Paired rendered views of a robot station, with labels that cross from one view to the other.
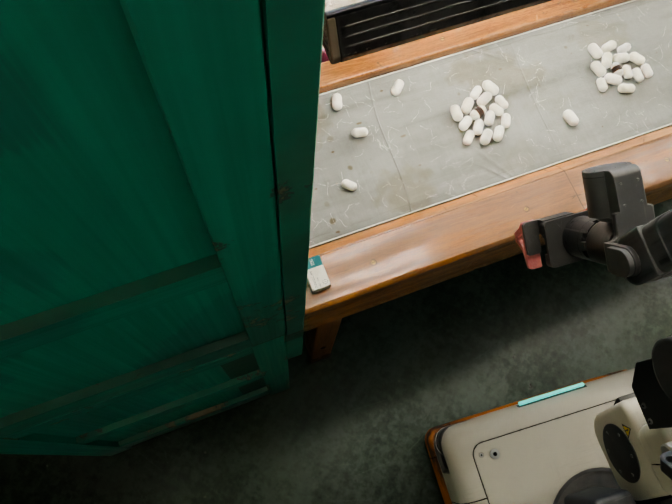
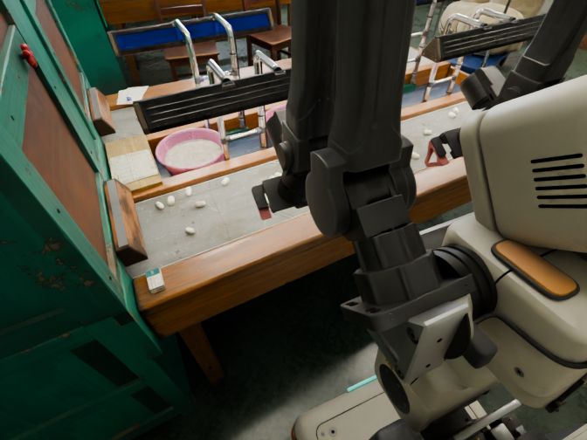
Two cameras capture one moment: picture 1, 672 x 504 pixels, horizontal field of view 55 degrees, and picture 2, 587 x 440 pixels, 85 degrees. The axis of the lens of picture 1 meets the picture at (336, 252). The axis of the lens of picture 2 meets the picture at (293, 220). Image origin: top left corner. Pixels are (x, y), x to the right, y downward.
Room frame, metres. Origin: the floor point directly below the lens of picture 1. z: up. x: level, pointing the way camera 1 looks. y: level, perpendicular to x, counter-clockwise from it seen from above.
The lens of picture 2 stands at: (-0.10, -0.36, 1.49)
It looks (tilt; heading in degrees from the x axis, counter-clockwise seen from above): 47 degrees down; 4
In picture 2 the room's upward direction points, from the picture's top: straight up
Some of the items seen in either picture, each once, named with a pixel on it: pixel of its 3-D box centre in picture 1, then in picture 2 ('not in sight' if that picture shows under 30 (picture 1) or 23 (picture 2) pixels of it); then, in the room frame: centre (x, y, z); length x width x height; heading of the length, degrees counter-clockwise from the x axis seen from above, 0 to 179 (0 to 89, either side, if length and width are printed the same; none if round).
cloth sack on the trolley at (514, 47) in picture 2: not in sight; (484, 29); (3.63, -2.03, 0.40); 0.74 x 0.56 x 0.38; 118
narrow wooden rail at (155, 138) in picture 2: not in sight; (307, 106); (1.36, -0.33, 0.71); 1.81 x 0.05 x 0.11; 121
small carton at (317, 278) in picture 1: (315, 274); (155, 280); (0.32, 0.03, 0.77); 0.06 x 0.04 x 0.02; 31
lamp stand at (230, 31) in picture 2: not in sight; (213, 83); (1.17, 0.06, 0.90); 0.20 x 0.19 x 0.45; 121
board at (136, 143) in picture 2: not in sight; (132, 162); (0.80, 0.29, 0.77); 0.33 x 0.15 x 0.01; 31
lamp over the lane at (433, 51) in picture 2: not in sight; (494, 34); (1.26, -1.01, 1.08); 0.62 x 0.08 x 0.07; 121
